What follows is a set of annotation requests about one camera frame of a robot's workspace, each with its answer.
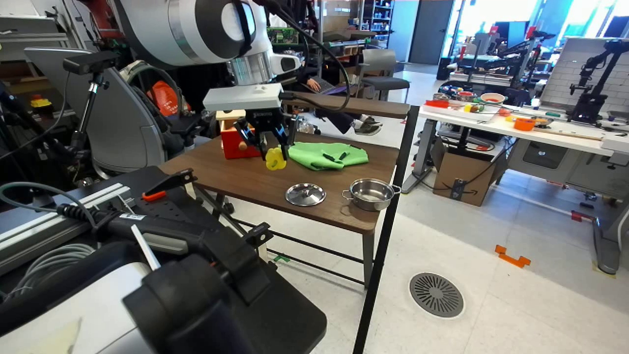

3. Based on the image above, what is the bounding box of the black camera in foreground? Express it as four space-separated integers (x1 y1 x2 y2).
122 255 254 354

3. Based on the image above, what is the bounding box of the cardboard box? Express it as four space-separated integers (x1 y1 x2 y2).
433 149 498 206

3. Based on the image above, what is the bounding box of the grey exercise machine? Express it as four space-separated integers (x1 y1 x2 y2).
24 46 201 172

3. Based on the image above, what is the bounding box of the wooden table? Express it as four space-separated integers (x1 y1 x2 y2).
160 139 400 284

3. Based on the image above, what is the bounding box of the metal bowl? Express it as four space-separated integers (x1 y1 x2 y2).
348 178 396 212

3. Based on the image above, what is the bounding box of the round metal lid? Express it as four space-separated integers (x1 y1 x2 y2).
286 182 327 206

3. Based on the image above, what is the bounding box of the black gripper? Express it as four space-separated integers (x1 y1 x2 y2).
236 109 291 153

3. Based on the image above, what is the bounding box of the round floor drain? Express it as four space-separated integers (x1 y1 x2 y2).
409 273 464 318

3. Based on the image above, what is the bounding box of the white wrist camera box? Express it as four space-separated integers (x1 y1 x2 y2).
203 82 284 111

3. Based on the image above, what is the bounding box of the white long workbench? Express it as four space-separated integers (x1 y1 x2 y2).
421 100 629 198

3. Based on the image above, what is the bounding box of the orange black clamp left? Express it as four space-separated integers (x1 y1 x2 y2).
142 168 195 202

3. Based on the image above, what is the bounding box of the green cloth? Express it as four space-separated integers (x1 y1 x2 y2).
289 141 370 170

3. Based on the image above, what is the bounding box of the coiled grey cable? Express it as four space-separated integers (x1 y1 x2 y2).
6 241 99 296

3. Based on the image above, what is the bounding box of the black tripod pole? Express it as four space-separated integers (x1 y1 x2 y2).
352 105 419 354

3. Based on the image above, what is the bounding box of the yellow object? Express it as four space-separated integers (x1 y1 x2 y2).
266 147 287 170

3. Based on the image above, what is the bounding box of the red wooden drawer box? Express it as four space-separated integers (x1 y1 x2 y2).
217 109 260 159

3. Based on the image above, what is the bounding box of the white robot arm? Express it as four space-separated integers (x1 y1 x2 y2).
111 0 293 151

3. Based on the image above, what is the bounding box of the orange floor marker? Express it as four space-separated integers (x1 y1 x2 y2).
496 243 531 267

